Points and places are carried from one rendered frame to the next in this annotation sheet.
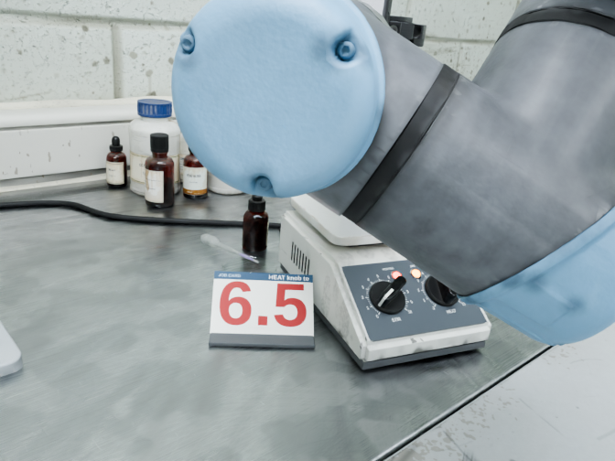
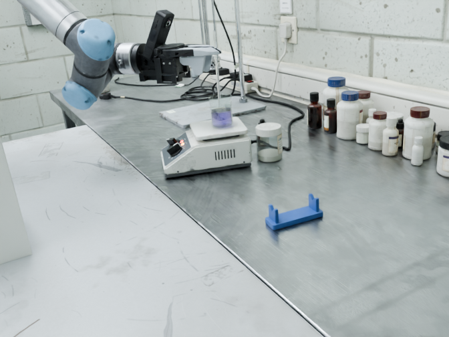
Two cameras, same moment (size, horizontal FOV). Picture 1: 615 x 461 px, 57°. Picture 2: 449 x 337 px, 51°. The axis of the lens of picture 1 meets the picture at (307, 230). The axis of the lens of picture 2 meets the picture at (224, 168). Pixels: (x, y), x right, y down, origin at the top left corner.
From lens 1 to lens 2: 1.35 m
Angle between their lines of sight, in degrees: 96
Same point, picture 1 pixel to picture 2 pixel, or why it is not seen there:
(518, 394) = (139, 180)
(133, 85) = (376, 71)
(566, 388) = (137, 189)
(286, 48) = not seen: hidden behind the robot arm
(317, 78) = not seen: hidden behind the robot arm
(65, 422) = (160, 134)
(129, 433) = (154, 139)
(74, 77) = (353, 62)
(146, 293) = not seen: hidden behind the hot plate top
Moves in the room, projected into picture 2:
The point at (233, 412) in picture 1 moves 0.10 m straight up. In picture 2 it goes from (154, 146) to (149, 110)
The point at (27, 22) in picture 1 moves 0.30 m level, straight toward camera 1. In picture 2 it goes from (341, 35) to (242, 47)
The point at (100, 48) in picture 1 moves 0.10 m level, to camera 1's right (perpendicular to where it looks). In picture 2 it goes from (363, 49) to (364, 55)
